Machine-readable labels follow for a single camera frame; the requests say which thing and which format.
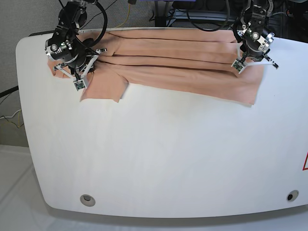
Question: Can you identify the peach orange T-shirt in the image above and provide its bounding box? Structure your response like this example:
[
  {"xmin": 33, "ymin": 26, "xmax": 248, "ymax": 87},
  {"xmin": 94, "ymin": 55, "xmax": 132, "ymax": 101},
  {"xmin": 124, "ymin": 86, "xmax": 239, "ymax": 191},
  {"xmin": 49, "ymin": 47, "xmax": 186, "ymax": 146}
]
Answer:
[{"xmin": 47, "ymin": 28, "xmax": 265, "ymax": 108}]

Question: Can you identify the table grommet hole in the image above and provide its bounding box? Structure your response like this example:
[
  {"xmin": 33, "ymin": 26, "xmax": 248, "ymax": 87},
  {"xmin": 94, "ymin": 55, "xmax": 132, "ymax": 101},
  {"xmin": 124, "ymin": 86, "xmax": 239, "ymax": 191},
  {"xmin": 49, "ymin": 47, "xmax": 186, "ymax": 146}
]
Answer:
[
  {"xmin": 80, "ymin": 194, "xmax": 96, "ymax": 207},
  {"xmin": 286, "ymin": 190, "xmax": 299, "ymax": 202}
]

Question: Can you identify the black bar table edge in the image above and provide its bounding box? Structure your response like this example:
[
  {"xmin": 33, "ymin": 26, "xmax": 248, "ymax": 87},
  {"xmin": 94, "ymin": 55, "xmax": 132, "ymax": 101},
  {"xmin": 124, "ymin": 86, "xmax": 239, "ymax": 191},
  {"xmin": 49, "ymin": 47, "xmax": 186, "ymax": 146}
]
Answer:
[{"xmin": 29, "ymin": 30, "xmax": 54, "ymax": 37}]

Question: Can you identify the black metal equipment frame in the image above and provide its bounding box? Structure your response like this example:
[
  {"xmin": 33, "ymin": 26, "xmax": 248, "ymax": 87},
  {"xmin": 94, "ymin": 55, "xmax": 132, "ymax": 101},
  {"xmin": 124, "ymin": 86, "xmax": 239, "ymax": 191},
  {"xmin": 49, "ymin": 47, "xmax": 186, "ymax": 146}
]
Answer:
[{"xmin": 149, "ymin": 0, "xmax": 308, "ymax": 43}]

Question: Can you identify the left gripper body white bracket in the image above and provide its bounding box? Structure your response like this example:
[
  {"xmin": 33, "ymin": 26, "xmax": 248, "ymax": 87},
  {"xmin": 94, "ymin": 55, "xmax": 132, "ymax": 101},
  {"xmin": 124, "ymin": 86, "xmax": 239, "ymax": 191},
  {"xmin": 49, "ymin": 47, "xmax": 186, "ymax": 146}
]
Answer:
[{"xmin": 237, "ymin": 44, "xmax": 279, "ymax": 69}]

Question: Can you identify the left table grommet hole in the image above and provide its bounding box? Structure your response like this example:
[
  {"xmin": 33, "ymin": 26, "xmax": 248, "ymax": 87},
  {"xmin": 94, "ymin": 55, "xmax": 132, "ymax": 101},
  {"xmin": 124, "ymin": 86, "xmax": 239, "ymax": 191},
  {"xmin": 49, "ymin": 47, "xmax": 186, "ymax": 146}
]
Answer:
[{"xmin": 80, "ymin": 194, "xmax": 96, "ymax": 207}]

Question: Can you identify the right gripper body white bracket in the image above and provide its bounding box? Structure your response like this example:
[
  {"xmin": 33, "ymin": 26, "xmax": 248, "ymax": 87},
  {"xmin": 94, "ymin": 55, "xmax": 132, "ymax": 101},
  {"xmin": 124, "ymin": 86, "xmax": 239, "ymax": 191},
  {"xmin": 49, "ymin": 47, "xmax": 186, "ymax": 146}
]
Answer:
[{"xmin": 53, "ymin": 48, "xmax": 107, "ymax": 82}]

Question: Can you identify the black table leg left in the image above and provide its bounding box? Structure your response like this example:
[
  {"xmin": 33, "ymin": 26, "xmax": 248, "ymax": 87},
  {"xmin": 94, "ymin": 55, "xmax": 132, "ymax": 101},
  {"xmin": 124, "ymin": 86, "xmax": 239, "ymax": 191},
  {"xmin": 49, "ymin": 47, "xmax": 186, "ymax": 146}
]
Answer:
[{"xmin": 0, "ymin": 85, "xmax": 19, "ymax": 98}]

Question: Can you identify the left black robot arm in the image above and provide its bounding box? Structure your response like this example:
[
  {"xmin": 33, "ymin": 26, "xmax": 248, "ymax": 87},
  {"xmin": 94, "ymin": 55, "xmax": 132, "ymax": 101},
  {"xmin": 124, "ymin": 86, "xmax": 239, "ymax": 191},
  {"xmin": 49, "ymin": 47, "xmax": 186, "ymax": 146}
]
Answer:
[{"xmin": 231, "ymin": 0, "xmax": 279, "ymax": 74}]

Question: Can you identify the red triangle sticker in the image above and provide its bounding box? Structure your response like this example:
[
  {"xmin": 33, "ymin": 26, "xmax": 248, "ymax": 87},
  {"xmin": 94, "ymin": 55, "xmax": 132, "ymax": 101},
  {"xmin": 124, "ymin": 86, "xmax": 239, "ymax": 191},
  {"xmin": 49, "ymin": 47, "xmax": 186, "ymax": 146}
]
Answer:
[{"xmin": 302, "ymin": 153, "xmax": 308, "ymax": 170}]

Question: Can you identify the right table grommet hole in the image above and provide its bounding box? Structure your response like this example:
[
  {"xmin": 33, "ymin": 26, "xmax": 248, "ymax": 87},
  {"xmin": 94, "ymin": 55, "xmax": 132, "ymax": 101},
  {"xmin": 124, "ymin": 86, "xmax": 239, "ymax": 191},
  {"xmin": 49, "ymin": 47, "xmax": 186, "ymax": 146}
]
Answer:
[{"xmin": 286, "ymin": 190, "xmax": 299, "ymax": 202}]

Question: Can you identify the yellow cable on floor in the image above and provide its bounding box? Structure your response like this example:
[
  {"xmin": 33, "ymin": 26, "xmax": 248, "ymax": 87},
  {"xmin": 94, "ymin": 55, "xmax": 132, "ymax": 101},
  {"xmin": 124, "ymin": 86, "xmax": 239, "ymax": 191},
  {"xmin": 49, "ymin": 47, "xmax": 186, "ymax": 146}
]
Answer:
[{"xmin": 115, "ymin": 0, "xmax": 132, "ymax": 29}]

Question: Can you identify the white cable on floor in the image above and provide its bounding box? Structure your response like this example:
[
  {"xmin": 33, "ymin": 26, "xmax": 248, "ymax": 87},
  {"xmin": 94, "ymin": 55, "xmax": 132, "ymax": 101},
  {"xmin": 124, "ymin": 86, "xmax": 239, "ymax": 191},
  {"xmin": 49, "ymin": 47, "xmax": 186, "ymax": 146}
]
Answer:
[{"xmin": 0, "ymin": 109, "xmax": 22, "ymax": 120}]

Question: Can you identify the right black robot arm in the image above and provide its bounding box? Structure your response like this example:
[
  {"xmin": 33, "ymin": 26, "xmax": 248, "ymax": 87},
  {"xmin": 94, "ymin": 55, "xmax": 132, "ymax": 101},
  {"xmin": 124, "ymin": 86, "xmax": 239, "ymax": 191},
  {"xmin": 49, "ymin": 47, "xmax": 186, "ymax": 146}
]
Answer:
[{"xmin": 45, "ymin": 0, "xmax": 108, "ymax": 90}]

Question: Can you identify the black cable on carpet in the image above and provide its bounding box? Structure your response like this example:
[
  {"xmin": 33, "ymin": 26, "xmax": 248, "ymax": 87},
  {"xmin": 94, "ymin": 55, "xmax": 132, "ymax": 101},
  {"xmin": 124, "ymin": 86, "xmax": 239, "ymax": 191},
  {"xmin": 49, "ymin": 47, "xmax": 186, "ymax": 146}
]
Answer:
[{"xmin": 81, "ymin": 0, "xmax": 121, "ymax": 31}]

